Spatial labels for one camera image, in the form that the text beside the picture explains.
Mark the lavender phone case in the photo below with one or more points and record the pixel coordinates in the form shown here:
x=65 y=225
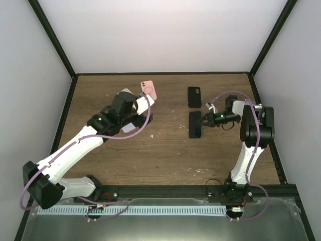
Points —
x=128 y=128

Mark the pink phone case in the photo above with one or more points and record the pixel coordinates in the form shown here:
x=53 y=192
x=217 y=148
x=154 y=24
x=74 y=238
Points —
x=148 y=88

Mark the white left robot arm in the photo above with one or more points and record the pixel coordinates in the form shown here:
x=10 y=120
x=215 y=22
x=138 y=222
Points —
x=45 y=181

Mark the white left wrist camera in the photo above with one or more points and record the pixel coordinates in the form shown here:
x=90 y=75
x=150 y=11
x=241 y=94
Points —
x=142 y=104

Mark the blue smartphone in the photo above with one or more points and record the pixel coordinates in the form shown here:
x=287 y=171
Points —
x=195 y=127

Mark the black frame rail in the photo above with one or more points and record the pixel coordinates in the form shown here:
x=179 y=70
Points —
x=215 y=193

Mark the cream phone case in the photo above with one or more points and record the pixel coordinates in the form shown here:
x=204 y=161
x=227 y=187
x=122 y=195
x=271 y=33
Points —
x=126 y=90

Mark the light blue slotted strip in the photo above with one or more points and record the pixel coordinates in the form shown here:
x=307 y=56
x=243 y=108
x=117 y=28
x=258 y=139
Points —
x=135 y=210

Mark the black phone case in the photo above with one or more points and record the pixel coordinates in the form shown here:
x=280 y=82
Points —
x=194 y=97

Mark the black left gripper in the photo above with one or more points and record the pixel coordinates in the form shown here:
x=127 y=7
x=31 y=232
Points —
x=140 y=121

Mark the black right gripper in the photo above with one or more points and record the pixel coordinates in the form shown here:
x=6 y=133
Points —
x=210 y=119

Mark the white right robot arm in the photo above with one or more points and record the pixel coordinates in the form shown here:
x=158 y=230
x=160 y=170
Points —
x=256 y=133

